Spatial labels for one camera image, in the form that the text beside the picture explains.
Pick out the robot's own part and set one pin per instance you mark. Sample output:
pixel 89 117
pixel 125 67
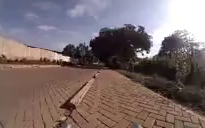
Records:
pixel 67 126
pixel 138 126

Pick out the red brick road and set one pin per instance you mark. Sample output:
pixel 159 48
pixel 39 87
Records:
pixel 30 90

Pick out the red brick path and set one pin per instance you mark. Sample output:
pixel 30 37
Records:
pixel 123 103

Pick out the tree with thin foliage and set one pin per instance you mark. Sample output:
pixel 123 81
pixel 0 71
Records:
pixel 181 50

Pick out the bushes and grass verge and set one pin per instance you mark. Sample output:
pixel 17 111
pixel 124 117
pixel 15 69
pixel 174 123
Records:
pixel 176 83

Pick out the long pale wall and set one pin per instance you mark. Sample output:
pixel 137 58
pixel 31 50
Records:
pixel 16 50

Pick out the large dark tree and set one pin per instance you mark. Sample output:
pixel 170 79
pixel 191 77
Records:
pixel 120 43

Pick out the pale concrete kerb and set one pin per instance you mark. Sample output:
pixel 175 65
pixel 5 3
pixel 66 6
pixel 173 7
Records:
pixel 81 92

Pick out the small dark trees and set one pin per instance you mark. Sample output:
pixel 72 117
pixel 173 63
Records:
pixel 77 53

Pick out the planted strip along wall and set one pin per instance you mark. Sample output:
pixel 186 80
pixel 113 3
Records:
pixel 26 61

